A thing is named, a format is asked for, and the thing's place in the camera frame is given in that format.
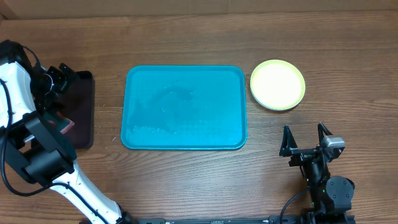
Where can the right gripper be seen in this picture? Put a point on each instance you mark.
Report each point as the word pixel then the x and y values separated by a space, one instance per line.
pixel 301 156

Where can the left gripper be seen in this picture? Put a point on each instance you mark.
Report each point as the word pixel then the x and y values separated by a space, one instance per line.
pixel 64 77

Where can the green and red sponge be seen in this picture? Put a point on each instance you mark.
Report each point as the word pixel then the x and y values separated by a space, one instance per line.
pixel 62 123

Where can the yellow plate green rim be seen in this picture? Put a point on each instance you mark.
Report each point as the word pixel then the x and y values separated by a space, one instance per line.
pixel 277 85

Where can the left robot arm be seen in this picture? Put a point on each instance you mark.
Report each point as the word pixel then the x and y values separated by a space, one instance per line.
pixel 39 107

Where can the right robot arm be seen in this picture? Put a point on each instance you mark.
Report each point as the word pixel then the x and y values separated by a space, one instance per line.
pixel 331 195

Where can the black rectangular tray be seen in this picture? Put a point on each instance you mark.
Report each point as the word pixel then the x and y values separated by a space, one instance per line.
pixel 77 104

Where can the teal plastic serving tray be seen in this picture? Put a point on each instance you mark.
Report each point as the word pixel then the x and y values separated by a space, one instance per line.
pixel 184 107

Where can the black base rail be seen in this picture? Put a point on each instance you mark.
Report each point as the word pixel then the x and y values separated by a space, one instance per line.
pixel 273 219

